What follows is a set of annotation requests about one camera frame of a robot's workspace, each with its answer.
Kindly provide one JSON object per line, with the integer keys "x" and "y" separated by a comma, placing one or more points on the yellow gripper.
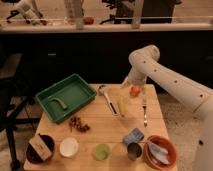
{"x": 125, "y": 83}

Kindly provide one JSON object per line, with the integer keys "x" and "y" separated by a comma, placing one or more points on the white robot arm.
{"x": 197, "y": 97}

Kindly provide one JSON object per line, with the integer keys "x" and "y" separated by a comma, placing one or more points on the metal cup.
{"x": 134, "y": 151}

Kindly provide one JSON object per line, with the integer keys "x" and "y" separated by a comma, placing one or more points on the green plastic cup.
{"x": 101, "y": 152}

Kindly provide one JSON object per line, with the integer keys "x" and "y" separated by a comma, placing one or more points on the white paper cup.
{"x": 69, "y": 147}

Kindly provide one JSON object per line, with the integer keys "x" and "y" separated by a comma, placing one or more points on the silver fork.
{"x": 144, "y": 105}

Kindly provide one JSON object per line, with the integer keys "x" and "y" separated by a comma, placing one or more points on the blue sponge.
{"x": 134, "y": 136}

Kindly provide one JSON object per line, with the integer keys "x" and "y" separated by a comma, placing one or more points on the bunch of red grapes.
{"x": 75, "y": 122}

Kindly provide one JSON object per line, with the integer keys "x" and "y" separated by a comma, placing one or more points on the green plastic tray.
{"x": 73, "y": 90}

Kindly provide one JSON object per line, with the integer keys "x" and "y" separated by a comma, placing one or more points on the red object on shelf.
{"x": 88, "y": 20}

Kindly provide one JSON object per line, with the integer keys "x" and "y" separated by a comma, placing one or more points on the orange bowl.
{"x": 166, "y": 144}

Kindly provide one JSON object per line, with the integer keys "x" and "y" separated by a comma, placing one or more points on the blue grey cloth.
{"x": 159, "y": 154}

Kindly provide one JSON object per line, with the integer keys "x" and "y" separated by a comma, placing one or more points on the wooden box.
{"x": 40, "y": 148}

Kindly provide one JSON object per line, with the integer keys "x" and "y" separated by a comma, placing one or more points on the black office chair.
{"x": 8, "y": 111}

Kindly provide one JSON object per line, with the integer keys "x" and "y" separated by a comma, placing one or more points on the dark brown bowl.
{"x": 35, "y": 159}

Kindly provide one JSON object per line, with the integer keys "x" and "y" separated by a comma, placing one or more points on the metal spoon with dark handle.
{"x": 103, "y": 90}

